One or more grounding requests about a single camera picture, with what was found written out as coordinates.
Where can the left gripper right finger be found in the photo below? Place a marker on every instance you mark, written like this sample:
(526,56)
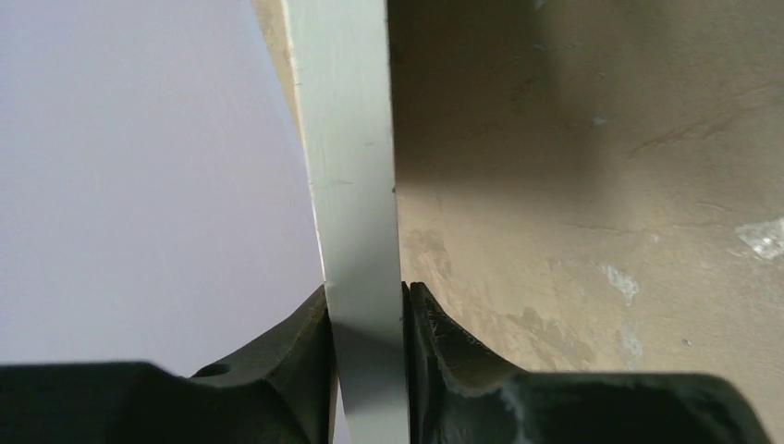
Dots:
(460,391)

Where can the wooden picture frame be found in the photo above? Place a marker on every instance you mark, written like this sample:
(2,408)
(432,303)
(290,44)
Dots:
(333,60)

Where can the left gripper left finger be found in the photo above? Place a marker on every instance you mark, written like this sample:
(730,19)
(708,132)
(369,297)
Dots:
(279,388)

